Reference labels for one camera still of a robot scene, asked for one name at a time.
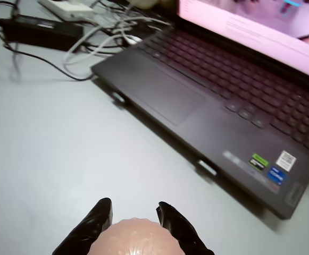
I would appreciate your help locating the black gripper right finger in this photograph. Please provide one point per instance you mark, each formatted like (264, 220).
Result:
(180, 228)

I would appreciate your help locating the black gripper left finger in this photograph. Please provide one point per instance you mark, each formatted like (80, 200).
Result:
(90, 228)

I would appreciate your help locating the pink bottle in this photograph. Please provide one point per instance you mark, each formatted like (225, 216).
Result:
(135, 239)

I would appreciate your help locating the silver usb plug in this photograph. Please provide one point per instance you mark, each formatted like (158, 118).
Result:
(207, 167)
(118, 97)

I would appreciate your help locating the dark grey laptop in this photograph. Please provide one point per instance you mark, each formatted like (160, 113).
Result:
(196, 93)

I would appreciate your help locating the black power adapter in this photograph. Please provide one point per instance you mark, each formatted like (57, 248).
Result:
(42, 32)

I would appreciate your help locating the white power strip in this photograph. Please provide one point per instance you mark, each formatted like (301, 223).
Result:
(66, 9)

